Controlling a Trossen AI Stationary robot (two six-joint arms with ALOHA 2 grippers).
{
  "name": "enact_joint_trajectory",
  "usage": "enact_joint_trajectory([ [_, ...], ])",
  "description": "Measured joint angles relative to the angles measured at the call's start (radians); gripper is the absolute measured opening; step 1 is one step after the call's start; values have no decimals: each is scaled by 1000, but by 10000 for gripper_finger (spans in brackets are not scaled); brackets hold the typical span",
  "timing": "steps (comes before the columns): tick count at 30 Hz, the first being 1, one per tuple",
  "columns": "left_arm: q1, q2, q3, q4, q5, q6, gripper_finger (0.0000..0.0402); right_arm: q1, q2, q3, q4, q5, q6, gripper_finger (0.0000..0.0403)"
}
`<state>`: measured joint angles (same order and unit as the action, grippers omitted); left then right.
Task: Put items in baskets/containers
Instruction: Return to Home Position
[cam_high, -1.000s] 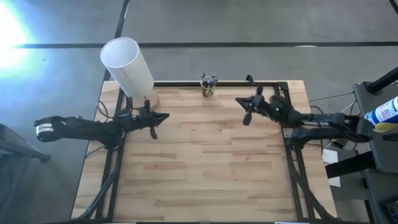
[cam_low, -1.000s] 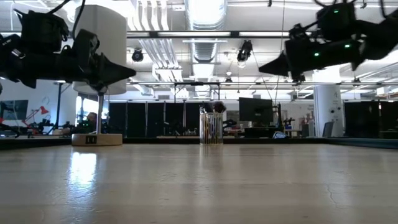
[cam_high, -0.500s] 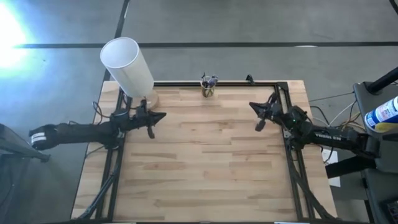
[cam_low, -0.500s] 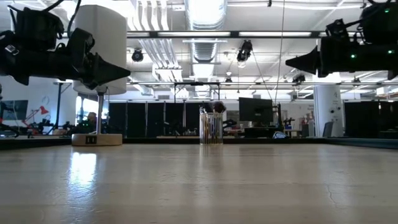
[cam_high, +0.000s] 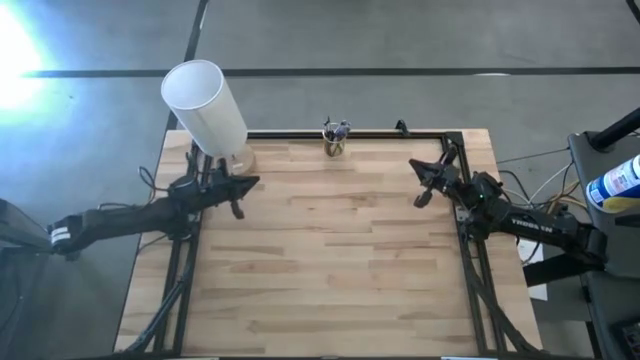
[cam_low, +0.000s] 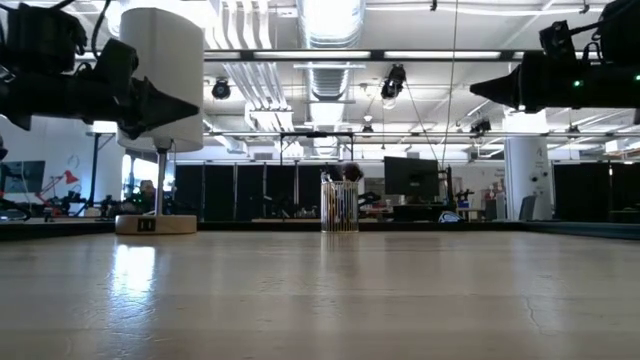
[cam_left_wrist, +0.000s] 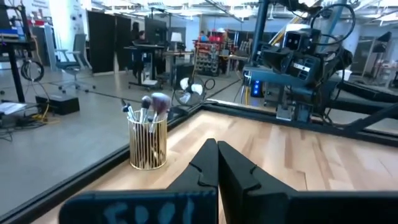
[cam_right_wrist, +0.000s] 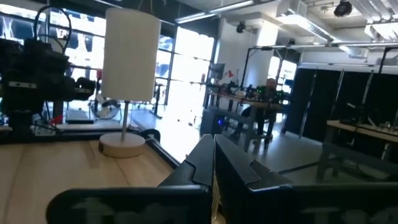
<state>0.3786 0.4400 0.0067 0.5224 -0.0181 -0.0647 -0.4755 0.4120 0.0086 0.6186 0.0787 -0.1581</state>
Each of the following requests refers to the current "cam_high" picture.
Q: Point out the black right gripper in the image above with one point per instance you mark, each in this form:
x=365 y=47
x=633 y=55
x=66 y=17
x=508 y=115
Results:
x=452 y=181

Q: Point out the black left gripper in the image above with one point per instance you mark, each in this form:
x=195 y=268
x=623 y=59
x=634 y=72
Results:
x=214 y=191

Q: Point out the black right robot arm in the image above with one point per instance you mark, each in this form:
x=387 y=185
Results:
x=530 y=225

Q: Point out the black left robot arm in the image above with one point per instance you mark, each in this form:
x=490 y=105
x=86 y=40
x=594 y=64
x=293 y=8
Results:
x=125 y=220

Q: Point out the small black clamp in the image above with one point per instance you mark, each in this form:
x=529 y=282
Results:
x=401 y=127

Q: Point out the clear brush holder cup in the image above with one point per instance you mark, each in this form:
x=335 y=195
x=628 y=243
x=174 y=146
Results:
x=334 y=149

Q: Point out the white shade wooden base lamp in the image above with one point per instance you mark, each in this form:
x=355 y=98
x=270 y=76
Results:
x=200 y=100

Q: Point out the thin black makeup brush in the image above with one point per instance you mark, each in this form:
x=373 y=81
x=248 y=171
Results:
x=327 y=125

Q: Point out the white paper sheet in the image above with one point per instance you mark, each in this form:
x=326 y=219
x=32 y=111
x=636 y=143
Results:
x=531 y=252

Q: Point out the blue white spray can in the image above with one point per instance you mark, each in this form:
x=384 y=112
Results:
x=617 y=182

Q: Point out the black pole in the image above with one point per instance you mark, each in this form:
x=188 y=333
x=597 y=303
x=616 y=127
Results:
x=617 y=130

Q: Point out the grey cart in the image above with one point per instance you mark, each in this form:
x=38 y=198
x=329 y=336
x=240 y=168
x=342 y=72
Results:
x=620 y=240

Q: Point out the black stand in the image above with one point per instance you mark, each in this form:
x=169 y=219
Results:
x=30 y=235

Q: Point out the black metal table frame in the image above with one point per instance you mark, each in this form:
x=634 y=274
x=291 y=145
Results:
x=370 y=135

